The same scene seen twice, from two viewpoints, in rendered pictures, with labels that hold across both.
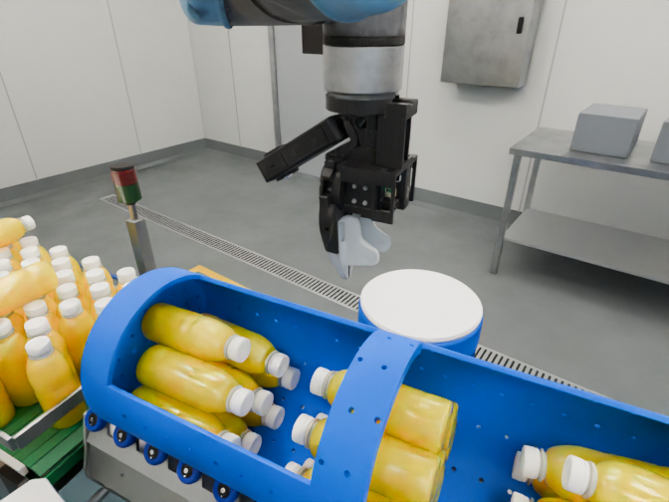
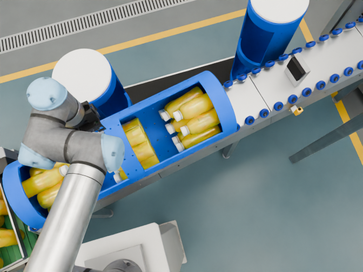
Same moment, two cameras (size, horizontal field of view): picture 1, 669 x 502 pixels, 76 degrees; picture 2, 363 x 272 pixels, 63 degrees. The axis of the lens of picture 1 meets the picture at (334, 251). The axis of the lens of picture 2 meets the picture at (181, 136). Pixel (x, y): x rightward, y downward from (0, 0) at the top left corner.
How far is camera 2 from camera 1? 0.66 m
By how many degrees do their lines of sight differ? 51
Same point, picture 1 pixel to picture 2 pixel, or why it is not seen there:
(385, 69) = (81, 113)
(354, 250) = not seen: hidden behind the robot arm
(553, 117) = not seen: outside the picture
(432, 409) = (138, 135)
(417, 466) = (146, 149)
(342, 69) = (71, 123)
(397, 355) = (119, 133)
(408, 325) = (89, 93)
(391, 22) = (75, 106)
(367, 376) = not seen: hidden behind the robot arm
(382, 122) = (86, 117)
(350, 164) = (83, 129)
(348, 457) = (133, 167)
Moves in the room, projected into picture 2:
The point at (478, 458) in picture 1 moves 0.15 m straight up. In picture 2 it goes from (149, 119) to (144, 108)
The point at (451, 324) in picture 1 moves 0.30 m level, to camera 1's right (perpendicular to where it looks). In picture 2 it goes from (102, 77) to (143, 31)
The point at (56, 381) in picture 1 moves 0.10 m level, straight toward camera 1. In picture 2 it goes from (8, 237) to (33, 235)
